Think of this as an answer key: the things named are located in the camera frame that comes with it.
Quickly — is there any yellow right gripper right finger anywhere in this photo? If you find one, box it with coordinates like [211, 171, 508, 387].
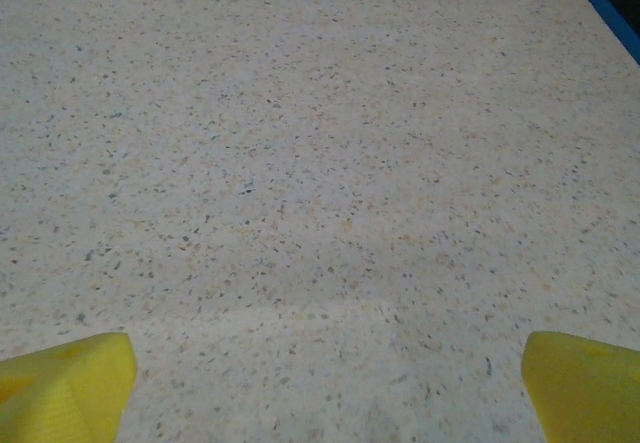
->
[520, 331, 640, 443]

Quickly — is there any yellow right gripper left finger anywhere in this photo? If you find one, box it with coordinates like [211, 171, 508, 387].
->
[0, 331, 138, 443]

